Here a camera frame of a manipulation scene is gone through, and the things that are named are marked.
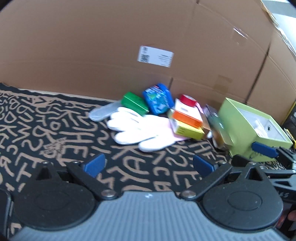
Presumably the lime green box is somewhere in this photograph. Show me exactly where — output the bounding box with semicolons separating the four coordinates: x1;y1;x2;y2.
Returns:
217;97;294;161

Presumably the white shipping label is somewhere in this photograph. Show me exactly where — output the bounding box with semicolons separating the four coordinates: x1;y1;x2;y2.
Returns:
137;46;174;67

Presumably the black tan letter-print mat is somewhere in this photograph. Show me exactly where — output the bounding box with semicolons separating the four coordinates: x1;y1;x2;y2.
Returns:
0;83;234;239

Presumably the orange box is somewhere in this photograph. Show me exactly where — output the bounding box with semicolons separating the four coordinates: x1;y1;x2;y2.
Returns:
172;98;204;128

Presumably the red tape roll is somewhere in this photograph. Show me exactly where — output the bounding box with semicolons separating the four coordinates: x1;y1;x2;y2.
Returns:
180;94;197;107

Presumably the taped cardboard box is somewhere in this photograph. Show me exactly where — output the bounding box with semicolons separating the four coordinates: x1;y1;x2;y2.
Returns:
245;0;296;126

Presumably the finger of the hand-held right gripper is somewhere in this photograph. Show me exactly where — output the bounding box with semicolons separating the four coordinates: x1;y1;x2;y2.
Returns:
252;141;296;164
231;155;296;186

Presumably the black flat object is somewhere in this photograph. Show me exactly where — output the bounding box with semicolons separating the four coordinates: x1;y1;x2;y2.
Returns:
0;189;12;234

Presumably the black yellow box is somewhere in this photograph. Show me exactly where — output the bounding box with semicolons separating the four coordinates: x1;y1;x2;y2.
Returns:
282;101;296;144

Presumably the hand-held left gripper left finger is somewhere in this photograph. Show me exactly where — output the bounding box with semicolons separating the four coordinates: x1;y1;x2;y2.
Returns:
34;153;118;202

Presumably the blue box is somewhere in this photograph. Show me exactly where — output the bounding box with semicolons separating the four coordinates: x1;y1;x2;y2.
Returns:
142;83;175;114

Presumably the clear plastic cup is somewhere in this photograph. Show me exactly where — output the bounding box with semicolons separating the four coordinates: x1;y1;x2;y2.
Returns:
89;102;123;121

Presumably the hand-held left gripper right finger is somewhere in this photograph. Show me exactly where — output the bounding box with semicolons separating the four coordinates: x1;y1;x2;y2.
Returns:
178;153;267;202

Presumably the large cardboard box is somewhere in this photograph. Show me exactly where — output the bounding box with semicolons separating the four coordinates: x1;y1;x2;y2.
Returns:
0;0;275;109

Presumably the white glove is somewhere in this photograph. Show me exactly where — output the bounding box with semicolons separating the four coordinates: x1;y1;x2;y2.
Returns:
107;107;176;153

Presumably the dark olive box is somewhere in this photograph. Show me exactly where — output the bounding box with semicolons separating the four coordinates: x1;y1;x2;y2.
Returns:
205;104;232;149

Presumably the slim brown box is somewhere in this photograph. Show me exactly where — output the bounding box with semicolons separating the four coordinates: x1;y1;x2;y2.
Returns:
202;119;212;138

